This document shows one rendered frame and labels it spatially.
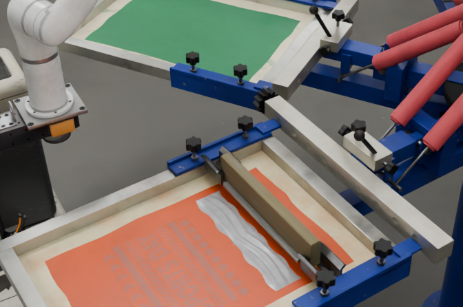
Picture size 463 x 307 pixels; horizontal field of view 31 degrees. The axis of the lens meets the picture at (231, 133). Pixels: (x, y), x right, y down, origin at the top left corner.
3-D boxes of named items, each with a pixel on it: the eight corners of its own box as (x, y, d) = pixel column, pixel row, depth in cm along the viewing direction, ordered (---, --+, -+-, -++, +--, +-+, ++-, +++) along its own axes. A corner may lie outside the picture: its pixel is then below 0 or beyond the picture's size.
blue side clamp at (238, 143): (178, 191, 215) (176, 171, 211) (168, 181, 219) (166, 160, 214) (272, 150, 227) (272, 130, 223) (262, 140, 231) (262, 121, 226)
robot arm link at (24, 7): (41, 38, 210) (29, -19, 200) (73, 56, 203) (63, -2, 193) (9, 54, 205) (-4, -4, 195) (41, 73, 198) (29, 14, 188)
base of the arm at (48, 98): (16, 93, 218) (4, 43, 209) (61, 80, 223) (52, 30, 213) (33, 124, 207) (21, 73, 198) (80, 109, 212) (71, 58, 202)
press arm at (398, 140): (363, 180, 209) (364, 165, 206) (348, 168, 213) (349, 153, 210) (415, 155, 216) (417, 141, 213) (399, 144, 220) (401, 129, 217)
